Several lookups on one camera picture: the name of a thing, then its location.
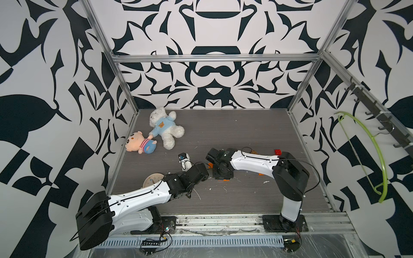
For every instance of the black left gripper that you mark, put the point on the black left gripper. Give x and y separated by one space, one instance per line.
203 165

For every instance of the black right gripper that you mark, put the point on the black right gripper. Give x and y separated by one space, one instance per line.
227 175

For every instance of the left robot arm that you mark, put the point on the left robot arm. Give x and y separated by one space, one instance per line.
103 215

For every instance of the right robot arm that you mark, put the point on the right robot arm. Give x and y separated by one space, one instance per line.
291 177

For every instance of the red square lego brick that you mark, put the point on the red square lego brick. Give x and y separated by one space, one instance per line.
277 152

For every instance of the cream round toy clock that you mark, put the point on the cream round toy clock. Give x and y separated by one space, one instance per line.
152 179

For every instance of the white teddy bear blue shirt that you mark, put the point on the white teddy bear blue shirt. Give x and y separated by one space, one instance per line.
164 125

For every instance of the pink doll plush toy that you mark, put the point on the pink doll plush toy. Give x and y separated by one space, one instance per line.
136 142

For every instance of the black connector box left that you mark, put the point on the black connector box left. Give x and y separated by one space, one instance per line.
150 245

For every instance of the black connector box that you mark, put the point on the black connector box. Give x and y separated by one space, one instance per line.
291 245
150 245

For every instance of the black connector box right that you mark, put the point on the black connector box right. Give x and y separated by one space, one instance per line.
291 245

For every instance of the green hoop hanger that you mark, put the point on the green hoop hanger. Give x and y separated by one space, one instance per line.
367 152

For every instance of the black hook rack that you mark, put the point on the black hook rack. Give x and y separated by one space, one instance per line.
389 123

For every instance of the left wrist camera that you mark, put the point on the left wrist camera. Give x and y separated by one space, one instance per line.
184 160

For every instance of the aluminium frame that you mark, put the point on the aluminium frame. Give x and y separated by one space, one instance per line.
223 65

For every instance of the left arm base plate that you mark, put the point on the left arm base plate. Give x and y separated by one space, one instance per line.
150 221

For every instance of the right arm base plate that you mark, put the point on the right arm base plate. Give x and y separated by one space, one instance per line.
277 223

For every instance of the white cable duct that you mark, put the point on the white cable duct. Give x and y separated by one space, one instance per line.
201 241

